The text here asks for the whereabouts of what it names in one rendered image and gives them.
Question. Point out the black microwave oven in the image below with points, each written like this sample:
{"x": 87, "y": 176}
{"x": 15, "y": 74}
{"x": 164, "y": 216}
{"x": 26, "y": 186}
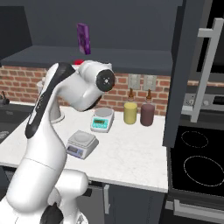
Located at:
{"x": 217, "y": 38}

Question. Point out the yellow canister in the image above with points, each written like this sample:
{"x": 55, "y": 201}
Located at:
{"x": 130, "y": 113}

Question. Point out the grey stove control panel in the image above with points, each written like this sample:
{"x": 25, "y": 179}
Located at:
{"x": 211, "y": 101}

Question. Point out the purple box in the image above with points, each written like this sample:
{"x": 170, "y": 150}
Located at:
{"x": 83, "y": 38}

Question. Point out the dark grey wall cabinet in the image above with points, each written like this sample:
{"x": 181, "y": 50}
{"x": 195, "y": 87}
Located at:
{"x": 116, "y": 35}

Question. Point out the dark grey open cabinet door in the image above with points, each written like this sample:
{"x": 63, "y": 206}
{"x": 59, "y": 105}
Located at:
{"x": 178, "y": 87}

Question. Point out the maroon canister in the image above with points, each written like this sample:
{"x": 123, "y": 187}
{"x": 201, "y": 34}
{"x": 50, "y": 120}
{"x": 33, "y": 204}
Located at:
{"x": 147, "y": 115}

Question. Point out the red jam jar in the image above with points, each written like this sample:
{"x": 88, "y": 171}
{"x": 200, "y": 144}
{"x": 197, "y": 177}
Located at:
{"x": 78, "y": 62}

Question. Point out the dark sink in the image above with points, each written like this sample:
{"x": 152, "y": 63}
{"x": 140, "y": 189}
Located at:
{"x": 11, "y": 122}

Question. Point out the dark tap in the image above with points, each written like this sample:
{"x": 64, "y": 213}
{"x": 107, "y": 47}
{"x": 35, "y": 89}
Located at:
{"x": 4, "y": 99}

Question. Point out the brown bottle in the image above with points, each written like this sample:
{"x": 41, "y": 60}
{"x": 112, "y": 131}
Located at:
{"x": 131, "y": 95}
{"x": 149, "y": 96}

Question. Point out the dark grey base cabinet door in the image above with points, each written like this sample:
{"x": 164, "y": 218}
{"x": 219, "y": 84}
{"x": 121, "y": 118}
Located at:
{"x": 134, "y": 205}

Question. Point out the teal digital scale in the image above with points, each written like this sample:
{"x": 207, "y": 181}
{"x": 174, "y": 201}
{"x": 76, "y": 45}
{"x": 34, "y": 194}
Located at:
{"x": 101, "y": 121}

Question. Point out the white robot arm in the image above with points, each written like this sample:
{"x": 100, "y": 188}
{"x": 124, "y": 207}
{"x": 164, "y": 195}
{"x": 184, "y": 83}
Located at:
{"x": 43, "y": 151}

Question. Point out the black hob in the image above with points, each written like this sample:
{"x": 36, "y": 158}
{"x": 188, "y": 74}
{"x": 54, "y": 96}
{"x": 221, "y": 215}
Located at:
{"x": 198, "y": 163}

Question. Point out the grey digital scale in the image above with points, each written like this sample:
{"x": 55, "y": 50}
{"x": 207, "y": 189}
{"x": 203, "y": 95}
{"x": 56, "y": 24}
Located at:
{"x": 81, "y": 144}

